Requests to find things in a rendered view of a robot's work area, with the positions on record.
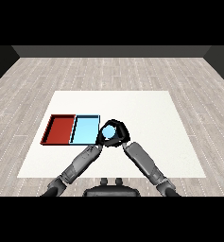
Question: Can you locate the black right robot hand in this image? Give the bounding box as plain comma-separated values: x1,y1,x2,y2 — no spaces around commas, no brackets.
104,119,131,148

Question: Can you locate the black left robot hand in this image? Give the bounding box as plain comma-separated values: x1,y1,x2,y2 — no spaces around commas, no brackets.
95,124,112,147

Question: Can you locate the small blue can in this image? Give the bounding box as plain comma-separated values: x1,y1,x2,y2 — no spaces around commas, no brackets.
101,125,120,142

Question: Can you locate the light blue shallow open box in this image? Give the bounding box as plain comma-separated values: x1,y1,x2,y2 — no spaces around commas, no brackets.
68,113,101,146

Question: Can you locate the red shallow open box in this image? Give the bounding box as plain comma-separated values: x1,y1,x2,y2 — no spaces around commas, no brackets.
40,113,77,147

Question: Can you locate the dark grey robot body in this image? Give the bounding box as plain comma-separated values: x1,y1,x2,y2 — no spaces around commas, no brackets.
83,178,141,198

